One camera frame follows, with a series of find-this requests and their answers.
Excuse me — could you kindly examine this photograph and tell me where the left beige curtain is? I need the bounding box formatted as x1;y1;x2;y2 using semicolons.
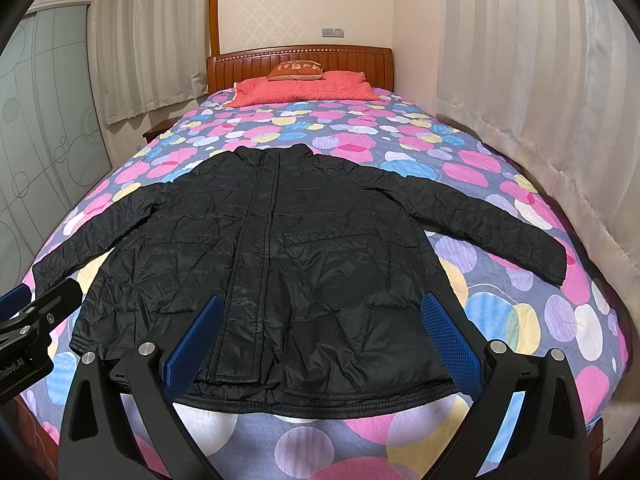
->
90;0;209;125

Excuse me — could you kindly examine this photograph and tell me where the wooden headboard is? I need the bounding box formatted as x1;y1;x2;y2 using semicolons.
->
206;43;395;96

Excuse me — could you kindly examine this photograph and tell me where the wooden nightstand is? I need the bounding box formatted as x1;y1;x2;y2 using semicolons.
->
142;118;178;144

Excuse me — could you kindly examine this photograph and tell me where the wall power outlet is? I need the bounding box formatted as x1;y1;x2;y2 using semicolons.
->
321;27;345;39

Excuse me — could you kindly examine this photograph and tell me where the red pillow blanket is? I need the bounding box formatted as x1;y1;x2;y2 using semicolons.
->
224;70;378;108

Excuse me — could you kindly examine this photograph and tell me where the orange embroidered cushion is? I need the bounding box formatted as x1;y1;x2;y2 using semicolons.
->
267;60;324;81

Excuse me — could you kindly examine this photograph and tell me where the frosted glass wardrobe door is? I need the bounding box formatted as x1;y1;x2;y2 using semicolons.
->
1;4;112;292

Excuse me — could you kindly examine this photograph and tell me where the beige curtain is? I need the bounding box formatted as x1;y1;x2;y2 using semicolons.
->
90;0;209;125
434;0;640;306

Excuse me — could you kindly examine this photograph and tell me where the wooden wall trim post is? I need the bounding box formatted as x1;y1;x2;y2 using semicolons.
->
207;0;220;56

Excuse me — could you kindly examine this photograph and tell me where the right beige curtain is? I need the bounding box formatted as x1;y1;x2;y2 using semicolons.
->
434;0;640;306

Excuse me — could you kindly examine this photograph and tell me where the colourful polka dot bedspread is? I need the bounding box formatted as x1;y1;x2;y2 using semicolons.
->
44;90;628;479

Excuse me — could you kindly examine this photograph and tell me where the black puffer jacket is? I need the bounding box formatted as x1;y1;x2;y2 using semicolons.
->
32;144;566;419

